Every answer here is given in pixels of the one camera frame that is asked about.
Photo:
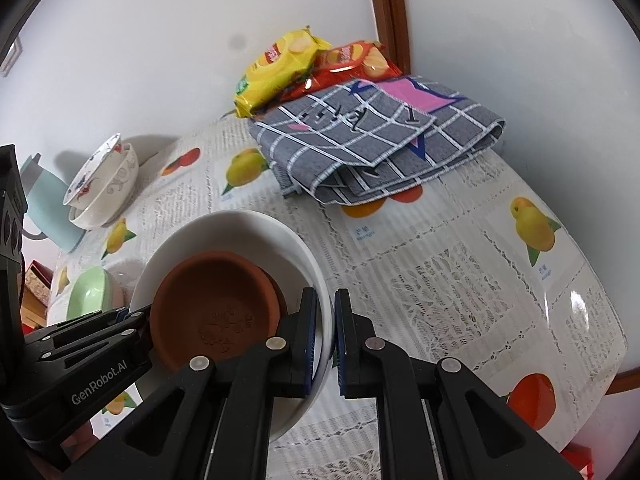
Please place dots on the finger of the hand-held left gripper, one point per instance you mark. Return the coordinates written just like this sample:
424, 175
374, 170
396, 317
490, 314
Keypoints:
75, 322
100, 342

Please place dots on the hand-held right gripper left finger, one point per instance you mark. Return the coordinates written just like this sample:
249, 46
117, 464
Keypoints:
310, 342

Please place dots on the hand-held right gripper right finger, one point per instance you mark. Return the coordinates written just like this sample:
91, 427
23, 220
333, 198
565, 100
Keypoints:
341, 342

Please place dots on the green plate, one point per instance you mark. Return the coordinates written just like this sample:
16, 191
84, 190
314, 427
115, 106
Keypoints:
90, 295

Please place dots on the brown clay saucer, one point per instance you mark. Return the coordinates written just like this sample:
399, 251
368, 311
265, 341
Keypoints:
278, 295
200, 300

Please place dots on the large white bowl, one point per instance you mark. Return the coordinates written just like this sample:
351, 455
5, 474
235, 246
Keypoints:
240, 230

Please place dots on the brown cardboard box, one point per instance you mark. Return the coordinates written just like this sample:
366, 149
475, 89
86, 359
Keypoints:
35, 290

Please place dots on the red box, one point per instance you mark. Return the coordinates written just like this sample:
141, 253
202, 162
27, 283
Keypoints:
40, 266

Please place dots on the light blue kettle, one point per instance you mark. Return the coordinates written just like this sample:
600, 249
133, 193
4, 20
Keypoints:
45, 205

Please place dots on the white bowl grey scroll pattern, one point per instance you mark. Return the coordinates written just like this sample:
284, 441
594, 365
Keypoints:
121, 180

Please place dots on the blue floral bowl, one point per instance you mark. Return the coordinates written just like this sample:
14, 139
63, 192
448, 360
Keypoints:
95, 170

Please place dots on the grey checkered cloth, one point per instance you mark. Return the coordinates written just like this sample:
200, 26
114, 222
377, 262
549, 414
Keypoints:
350, 145

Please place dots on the red object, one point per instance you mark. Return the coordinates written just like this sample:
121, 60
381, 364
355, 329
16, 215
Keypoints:
580, 457

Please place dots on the yellow chip bag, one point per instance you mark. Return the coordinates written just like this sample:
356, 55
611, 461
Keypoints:
280, 65

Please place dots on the red chip bag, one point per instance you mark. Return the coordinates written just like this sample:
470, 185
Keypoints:
350, 60

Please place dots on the white wall socket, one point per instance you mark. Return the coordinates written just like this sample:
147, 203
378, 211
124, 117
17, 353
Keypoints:
12, 56

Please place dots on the wooden door frame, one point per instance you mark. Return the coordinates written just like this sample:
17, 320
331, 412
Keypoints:
390, 10

